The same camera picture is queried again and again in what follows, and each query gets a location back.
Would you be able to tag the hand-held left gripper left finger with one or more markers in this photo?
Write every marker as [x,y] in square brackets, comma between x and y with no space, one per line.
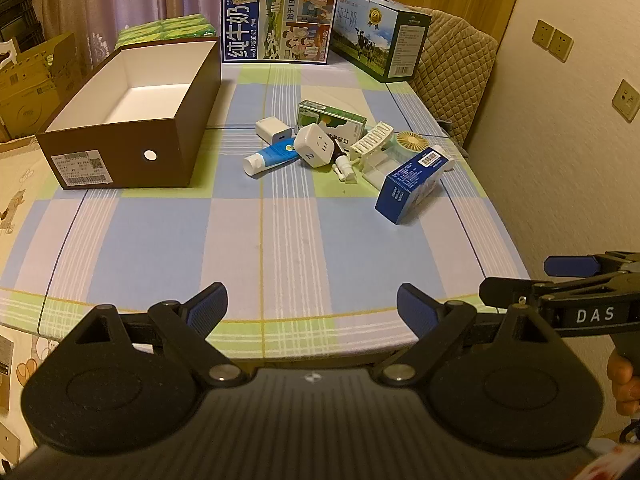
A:
[207,306]

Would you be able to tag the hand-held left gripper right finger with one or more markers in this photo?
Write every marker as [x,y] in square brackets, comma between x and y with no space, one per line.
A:
[415,308]

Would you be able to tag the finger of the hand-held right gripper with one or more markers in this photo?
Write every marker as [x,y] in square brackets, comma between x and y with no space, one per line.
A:
[505,292]
[570,265]

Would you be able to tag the blue white small box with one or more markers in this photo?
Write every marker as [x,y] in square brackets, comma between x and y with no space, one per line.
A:
[407,190]

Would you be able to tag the translucent white plastic case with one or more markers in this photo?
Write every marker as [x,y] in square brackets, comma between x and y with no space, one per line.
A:
[377,171]

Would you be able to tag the brown spray bottle white nozzle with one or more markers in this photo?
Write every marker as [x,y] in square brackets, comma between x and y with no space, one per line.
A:
[345,167]

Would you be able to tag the blue ointment tube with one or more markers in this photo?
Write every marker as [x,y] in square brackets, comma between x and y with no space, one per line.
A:
[272,157]

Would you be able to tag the mint green handheld fan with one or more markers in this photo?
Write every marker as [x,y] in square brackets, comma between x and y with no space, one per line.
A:
[412,144]

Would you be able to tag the white comb-shaped plastic clip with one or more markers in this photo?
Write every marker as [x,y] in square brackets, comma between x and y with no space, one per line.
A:
[371,140]

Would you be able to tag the brown cardboard shoe box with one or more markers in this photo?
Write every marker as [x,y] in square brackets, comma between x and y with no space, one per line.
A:
[125,150]

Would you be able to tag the white phone charger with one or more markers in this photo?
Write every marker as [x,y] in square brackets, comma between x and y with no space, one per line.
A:
[272,129]

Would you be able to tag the white cube power adapter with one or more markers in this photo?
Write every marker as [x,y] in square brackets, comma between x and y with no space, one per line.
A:
[314,146]

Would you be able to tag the green white medicine box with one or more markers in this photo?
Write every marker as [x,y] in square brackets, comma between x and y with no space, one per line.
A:
[340,122]

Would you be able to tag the person's right hand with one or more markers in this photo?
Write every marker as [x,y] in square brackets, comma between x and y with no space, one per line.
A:
[625,382]

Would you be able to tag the cream embroidered cloth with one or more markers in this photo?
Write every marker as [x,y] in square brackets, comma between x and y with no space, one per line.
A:
[17,200]

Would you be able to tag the beige quilted chair cover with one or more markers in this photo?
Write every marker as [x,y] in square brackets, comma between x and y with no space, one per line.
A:
[455,70]

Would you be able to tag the white cow print milk box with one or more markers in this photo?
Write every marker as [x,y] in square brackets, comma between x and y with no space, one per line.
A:
[370,35]

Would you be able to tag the green tissue multipack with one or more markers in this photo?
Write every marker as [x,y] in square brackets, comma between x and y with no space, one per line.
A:
[165,30]

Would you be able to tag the open brown cardboard box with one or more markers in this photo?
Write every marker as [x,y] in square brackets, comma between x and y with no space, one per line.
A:
[35,85]

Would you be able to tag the blue milk carton box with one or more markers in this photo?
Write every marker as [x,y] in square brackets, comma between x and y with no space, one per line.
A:
[275,25]

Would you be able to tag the black rack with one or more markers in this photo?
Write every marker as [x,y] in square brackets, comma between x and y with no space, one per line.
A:
[20,10]

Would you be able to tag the beige wall socket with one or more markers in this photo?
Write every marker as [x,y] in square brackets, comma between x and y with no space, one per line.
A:
[627,101]
[561,45]
[541,35]

